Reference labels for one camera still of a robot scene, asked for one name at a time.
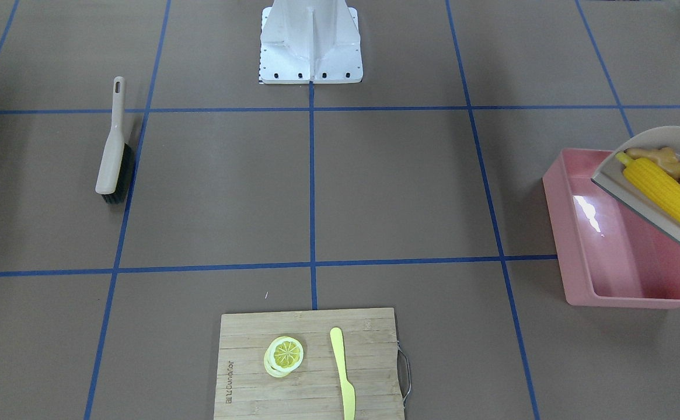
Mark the beige hand brush black bristles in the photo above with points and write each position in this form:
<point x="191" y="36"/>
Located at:
<point x="116" y="161"/>

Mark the wooden cutting board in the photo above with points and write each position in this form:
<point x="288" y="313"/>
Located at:
<point x="245" y="390"/>

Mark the yellow plastic knife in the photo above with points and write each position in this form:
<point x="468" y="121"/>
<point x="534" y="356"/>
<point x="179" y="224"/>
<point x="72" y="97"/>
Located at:
<point x="347" y="390"/>

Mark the beige plastic dustpan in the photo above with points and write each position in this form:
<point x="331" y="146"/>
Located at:
<point x="609" y="177"/>

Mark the pink plastic bin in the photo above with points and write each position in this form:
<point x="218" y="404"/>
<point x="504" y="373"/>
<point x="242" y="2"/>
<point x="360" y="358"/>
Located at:
<point x="608" y="256"/>

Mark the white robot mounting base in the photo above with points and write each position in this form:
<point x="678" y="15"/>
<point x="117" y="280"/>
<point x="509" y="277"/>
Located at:
<point x="310" y="42"/>

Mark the yellow lemon slices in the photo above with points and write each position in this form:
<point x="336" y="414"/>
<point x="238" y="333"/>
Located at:
<point x="283" y="356"/>

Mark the tan toy ginger root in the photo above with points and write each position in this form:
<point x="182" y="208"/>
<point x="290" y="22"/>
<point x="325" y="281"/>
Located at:
<point x="664" y="157"/>

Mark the yellow toy corn cob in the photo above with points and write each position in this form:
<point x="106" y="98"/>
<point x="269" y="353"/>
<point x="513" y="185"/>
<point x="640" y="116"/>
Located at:
<point x="653" y="182"/>

